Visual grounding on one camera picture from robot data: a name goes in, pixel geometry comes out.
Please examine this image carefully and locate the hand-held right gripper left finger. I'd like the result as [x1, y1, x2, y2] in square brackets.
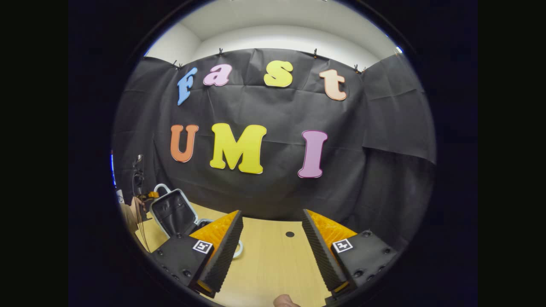
[150, 210, 244, 298]

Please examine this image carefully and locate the black backdrop cloth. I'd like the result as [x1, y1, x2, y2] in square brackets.
[112, 48, 437, 252]

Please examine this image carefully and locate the light blue suitcase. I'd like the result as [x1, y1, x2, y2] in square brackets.
[149, 183, 244, 259]

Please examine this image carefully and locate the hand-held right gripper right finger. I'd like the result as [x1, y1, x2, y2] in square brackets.
[302, 209, 398, 299]

